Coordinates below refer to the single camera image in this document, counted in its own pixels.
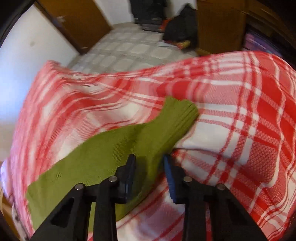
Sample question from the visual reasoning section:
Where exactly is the brown wooden door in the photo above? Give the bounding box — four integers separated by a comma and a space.
35, 0, 112, 55

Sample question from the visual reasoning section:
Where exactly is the green knitted sweater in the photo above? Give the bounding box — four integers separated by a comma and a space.
26, 97, 199, 229

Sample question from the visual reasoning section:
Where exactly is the brown wooden wardrobe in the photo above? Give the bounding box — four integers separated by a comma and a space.
196, 1, 293, 56

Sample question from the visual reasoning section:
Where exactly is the red white plaid bedspread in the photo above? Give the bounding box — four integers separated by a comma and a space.
1, 51, 295, 240

